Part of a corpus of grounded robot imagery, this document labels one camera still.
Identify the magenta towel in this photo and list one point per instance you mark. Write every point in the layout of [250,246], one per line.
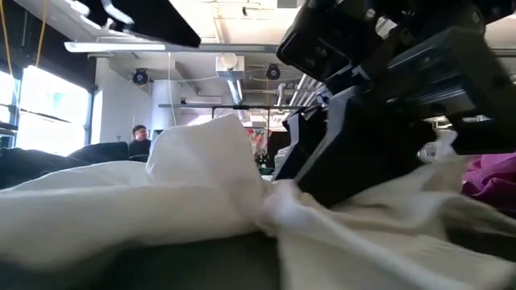
[492,177]

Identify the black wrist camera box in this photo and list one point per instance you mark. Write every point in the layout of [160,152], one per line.
[314,44]

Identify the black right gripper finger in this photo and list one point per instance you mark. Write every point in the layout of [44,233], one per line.
[363,153]
[302,137]

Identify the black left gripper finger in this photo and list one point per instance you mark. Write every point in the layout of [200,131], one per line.
[165,24]

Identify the white towel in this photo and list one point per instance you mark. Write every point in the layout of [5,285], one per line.
[161,209]

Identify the person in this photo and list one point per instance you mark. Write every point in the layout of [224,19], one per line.
[139,145]

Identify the black towel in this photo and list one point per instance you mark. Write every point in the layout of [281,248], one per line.
[32,165]

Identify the white ceiling box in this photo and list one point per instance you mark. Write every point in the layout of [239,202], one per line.
[230,66]

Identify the round black ceiling fixture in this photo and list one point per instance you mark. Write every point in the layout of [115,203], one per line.
[273,71]
[140,76]

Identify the colourful painting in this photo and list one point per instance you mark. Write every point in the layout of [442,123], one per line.
[258,141]

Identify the silver ventilation ducts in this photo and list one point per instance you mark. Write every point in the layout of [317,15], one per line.
[302,90]

